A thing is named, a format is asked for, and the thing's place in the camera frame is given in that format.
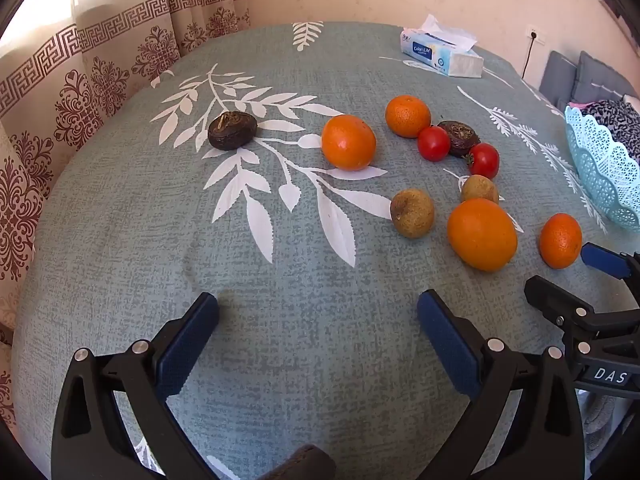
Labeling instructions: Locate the grey cushion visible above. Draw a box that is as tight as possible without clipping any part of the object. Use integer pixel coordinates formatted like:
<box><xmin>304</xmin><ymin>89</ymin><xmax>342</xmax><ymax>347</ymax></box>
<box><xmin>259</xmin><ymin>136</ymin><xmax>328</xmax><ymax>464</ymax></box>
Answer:
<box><xmin>571</xmin><ymin>51</ymin><xmax>639</xmax><ymax>107</ymax></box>
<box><xmin>539</xmin><ymin>51</ymin><xmax>581</xmax><ymax>106</ymax></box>

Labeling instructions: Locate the small brownish green fruit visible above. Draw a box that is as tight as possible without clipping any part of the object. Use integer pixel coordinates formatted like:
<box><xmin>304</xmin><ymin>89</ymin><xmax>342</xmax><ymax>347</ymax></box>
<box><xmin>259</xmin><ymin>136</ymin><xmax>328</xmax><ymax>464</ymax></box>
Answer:
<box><xmin>460</xmin><ymin>174</ymin><xmax>500</xmax><ymax>206</ymax></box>

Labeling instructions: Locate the light blue plastic basket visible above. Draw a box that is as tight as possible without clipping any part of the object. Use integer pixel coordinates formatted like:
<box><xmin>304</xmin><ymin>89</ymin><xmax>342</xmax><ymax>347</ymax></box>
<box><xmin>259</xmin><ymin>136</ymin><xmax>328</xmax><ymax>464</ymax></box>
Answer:
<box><xmin>564</xmin><ymin>105</ymin><xmax>640</xmax><ymax>233</ymax></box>

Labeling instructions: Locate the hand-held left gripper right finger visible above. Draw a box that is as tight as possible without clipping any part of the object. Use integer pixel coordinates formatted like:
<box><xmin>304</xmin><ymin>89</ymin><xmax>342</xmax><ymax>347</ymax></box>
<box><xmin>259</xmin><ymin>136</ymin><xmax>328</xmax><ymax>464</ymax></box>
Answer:
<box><xmin>416</xmin><ymin>288</ymin><xmax>586</xmax><ymax>480</ymax></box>

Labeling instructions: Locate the grey-green leaf print tablecloth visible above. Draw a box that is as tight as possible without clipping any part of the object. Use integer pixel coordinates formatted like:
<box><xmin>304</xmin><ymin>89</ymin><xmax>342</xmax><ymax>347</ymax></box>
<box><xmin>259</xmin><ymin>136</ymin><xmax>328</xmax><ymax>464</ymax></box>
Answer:
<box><xmin>10</xmin><ymin>21</ymin><xmax>640</xmax><ymax>480</ymax></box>

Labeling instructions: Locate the white and blue tissue pack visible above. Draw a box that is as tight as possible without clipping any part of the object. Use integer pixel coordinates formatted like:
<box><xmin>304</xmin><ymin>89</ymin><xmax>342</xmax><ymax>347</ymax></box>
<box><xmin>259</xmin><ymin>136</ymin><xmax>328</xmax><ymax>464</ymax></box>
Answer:
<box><xmin>400</xmin><ymin>14</ymin><xmax>486</xmax><ymax>79</ymax></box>

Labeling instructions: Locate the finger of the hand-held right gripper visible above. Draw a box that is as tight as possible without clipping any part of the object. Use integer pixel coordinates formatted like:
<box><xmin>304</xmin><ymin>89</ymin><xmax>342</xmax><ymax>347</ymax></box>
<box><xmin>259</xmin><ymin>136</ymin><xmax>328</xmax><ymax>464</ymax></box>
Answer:
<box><xmin>581</xmin><ymin>242</ymin><xmax>640</xmax><ymax>291</ymax></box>
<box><xmin>524</xmin><ymin>275</ymin><xmax>602</xmax><ymax>332</ymax></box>

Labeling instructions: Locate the small tangerine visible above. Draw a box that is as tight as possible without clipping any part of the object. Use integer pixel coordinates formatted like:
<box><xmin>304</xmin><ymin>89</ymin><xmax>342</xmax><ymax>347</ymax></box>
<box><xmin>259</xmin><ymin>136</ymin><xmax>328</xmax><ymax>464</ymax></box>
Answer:
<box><xmin>385</xmin><ymin>95</ymin><xmax>432</xmax><ymax>139</ymax></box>
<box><xmin>539</xmin><ymin>213</ymin><xmax>584</xmax><ymax>270</ymax></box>

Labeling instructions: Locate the beige patterned curtain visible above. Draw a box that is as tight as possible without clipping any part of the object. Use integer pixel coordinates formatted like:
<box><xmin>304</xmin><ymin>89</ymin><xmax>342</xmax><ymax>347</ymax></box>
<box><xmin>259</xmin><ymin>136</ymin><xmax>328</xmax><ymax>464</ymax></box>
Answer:
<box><xmin>0</xmin><ymin>0</ymin><xmax>252</xmax><ymax>428</ymax></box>

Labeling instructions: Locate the large orange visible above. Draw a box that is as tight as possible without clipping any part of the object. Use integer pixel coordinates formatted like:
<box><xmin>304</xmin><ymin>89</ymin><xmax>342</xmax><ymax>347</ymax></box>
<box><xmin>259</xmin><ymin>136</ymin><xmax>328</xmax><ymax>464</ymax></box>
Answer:
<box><xmin>321</xmin><ymin>114</ymin><xmax>377</xmax><ymax>172</ymax></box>
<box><xmin>446</xmin><ymin>198</ymin><xmax>519</xmax><ymax>273</ymax></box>

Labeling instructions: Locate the person's left hand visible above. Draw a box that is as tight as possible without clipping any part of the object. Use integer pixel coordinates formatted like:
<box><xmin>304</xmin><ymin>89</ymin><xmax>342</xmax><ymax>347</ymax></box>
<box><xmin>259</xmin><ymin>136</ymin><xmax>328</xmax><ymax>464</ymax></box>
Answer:
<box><xmin>284</xmin><ymin>444</ymin><xmax>337</xmax><ymax>480</ymax></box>

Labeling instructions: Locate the person's right hand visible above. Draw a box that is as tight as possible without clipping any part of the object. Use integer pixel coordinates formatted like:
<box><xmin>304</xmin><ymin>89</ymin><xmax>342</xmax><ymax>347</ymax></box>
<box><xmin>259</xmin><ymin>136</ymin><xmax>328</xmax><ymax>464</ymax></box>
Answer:
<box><xmin>581</xmin><ymin>394</ymin><xmax>632</xmax><ymax>456</ymax></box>

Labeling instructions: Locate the red tomato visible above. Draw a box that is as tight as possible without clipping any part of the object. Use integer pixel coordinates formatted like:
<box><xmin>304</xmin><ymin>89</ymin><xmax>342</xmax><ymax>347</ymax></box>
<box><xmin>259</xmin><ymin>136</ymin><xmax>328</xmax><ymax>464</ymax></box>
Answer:
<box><xmin>466</xmin><ymin>143</ymin><xmax>501</xmax><ymax>181</ymax></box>
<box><xmin>417</xmin><ymin>126</ymin><xmax>452</xmax><ymax>162</ymax></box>

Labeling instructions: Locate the leopard print cloth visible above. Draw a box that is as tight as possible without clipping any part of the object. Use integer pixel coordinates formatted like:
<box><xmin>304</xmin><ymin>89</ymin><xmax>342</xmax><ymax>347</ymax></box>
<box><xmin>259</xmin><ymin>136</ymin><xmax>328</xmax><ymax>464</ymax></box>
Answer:
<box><xmin>575</xmin><ymin>96</ymin><xmax>640</xmax><ymax>162</ymax></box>

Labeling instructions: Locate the dark brown round fruit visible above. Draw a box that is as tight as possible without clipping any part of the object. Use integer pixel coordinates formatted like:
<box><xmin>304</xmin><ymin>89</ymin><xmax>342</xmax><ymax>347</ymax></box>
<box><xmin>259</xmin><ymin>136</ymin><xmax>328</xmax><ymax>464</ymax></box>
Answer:
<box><xmin>207</xmin><ymin>111</ymin><xmax>259</xmax><ymax>151</ymax></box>
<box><xmin>437</xmin><ymin>120</ymin><xmax>482</xmax><ymax>157</ymax></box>

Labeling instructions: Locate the large brownish green fruit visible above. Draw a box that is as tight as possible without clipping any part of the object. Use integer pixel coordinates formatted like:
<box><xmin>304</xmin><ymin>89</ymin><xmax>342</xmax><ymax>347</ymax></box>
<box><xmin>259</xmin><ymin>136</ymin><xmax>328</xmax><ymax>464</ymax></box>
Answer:
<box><xmin>390</xmin><ymin>189</ymin><xmax>436</xmax><ymax>239</ymax></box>

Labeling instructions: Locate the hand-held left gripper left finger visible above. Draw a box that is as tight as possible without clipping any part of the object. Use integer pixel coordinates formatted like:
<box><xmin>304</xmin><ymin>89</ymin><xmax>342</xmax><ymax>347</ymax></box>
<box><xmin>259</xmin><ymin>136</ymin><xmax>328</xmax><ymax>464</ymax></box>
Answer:
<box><xmin>50</xmin><ymin>291</ymin><xmax>221</xmax><ymax>480</ymax></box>

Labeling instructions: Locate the black power cable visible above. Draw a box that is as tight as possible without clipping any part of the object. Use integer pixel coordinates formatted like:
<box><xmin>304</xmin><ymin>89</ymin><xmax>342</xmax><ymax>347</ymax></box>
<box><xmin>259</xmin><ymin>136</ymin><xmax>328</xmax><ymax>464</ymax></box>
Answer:
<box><xmin>521</xmin><ymin>35</ymin><xmax>539</xmax><ymax>79</ymax></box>

